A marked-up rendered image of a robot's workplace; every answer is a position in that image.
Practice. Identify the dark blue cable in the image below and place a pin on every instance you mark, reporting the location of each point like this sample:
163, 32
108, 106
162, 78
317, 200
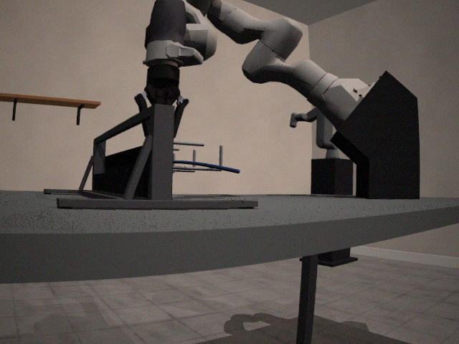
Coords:
209, 165

